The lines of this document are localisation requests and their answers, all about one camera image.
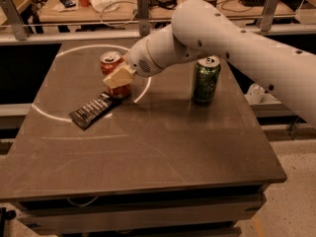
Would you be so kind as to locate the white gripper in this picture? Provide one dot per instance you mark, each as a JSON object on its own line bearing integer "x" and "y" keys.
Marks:
{"x": 139, "y": 59}

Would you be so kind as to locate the red coke can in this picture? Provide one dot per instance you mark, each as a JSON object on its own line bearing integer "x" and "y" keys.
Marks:
{"x": 108, "y": 62}

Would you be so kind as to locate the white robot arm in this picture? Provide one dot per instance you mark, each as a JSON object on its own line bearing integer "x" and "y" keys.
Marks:
{"x": 199, "y": 30}

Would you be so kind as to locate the black rxbar chocolate wrapper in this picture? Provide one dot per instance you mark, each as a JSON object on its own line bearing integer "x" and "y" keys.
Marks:
{"x": 85, "y": 116}

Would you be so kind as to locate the green soda can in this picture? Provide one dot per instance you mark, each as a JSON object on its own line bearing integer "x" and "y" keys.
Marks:
{"x": 205, "y": 79}

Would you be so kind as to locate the wooden background desk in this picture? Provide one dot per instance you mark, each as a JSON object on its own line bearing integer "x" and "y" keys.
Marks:
{"x": 53, "y": 12}

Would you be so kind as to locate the white crumpled cloth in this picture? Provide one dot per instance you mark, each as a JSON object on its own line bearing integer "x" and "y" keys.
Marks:
{"x": 104, "y": 5}

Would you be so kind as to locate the black power adapter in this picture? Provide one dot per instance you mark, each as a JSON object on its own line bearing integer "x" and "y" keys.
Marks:
{"x": 167, "y": 4}

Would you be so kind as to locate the clear sanitizer bottle left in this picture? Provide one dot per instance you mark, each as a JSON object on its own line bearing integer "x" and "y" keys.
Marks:
{"x": 255, "y": 94}

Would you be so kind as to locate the metal bracket middle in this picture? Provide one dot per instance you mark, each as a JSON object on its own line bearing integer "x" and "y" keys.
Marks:
{"x": 143, "y": 17}

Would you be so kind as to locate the metal bracket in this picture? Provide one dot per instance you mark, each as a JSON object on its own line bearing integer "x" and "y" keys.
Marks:
{"x": 20, "y": 32}
{"x": 143, "y": 17}
{"x": 267, "y": 17}

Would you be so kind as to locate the metal bracket left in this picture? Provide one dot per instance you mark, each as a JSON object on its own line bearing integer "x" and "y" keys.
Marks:
{"x": 20, "y": 32}

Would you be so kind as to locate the metal bracket right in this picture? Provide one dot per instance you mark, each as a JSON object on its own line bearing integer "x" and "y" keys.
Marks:
{"x": 267, "y": 17}

